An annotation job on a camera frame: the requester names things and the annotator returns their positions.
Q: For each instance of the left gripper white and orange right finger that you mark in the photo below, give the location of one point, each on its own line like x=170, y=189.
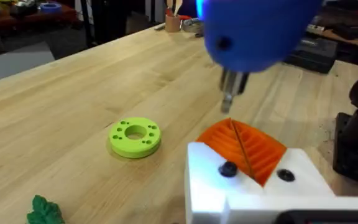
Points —
x=294, y=165

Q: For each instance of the green leafy vegetable toy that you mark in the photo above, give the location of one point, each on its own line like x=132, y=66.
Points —
x=44, y=213

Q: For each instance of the blue tape roll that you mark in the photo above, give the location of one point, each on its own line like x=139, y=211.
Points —
x=50, y=7

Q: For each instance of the blue electric screwdriver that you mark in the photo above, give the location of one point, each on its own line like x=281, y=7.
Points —
x=253, y=34

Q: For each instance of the left gripper white and orange left finger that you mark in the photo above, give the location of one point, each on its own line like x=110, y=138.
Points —
x=205, y=180

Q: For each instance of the grey tape roll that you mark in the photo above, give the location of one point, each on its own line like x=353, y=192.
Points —
x=193, y=25

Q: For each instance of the small black screw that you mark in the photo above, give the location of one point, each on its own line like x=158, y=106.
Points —
x=227, y=169

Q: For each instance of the wooden cup with tools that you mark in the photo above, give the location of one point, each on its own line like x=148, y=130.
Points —
x=172, y=23

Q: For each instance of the green disc with holes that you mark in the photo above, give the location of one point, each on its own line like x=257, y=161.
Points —
x=135, y=141

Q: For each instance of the black case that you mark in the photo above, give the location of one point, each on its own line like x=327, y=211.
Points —
x=312, y=54

